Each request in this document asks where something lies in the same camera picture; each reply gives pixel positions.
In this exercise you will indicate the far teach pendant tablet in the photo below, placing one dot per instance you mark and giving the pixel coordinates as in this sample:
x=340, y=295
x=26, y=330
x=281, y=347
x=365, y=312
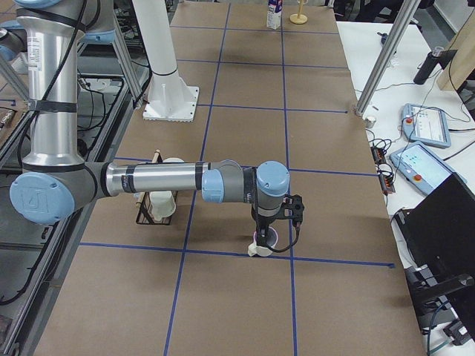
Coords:
x=425, y=124

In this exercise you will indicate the white mug in rack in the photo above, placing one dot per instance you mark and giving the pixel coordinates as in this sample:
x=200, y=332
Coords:
x=171, y=160

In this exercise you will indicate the near teach pendant tablet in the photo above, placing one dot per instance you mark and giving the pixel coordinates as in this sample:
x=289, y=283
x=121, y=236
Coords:
x=421, y=167

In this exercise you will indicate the wooden mug tree stand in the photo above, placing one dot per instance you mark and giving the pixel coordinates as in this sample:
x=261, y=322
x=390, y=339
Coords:
x=299, y=17

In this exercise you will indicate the black laptop monitor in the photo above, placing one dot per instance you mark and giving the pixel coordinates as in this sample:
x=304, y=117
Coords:
x=439, y=231

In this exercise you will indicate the small metal cylinder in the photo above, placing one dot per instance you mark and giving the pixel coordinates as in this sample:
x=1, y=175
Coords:
x=369, y=121

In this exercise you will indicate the blue white milk carton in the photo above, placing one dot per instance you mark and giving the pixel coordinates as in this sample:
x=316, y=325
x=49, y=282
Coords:
x=274, y=11

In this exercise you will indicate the white camera pillar base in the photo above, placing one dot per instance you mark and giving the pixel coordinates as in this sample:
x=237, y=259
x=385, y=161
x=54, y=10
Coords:
x=169, y=97

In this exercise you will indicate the black bottle on desk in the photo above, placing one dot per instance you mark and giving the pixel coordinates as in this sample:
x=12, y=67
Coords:
x=431, y=61

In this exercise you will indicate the white cup in rack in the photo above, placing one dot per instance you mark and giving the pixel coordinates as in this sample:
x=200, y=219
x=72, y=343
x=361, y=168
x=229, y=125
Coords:
x=162, y=204

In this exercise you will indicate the teach pendant tablet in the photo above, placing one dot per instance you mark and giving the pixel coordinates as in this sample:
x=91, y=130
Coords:
x=425, y=124
x=421, y=167

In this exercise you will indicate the white mug with handle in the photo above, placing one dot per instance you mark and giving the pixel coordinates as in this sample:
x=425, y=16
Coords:
x=263, y=251

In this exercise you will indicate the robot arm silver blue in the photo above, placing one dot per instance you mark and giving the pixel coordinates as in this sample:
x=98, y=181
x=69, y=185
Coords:
x=13, y=40
x=56, y=180

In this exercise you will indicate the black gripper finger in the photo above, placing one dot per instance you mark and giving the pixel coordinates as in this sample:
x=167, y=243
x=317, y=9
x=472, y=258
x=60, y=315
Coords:
x=261, y=237

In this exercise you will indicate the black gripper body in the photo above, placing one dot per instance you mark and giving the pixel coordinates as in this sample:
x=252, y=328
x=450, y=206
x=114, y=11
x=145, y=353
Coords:
x=263, y=225

